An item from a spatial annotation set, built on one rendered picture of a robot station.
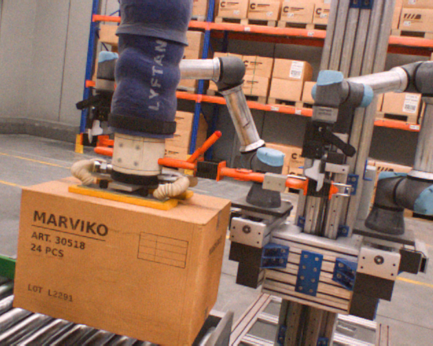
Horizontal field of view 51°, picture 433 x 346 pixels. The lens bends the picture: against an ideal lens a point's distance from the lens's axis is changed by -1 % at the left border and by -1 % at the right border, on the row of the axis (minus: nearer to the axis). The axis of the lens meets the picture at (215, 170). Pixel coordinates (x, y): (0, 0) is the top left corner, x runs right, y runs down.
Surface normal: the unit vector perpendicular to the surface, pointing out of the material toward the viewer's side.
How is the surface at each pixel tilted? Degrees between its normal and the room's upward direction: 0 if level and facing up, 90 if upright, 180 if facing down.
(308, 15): 91
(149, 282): 90
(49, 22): 90
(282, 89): 89
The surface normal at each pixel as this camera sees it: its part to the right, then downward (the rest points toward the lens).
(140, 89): 0.21, -0.05
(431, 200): 0.40, 0.31
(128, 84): -0.34, -0.14
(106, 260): -0.22, 0.11
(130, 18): -0.62, 0.19
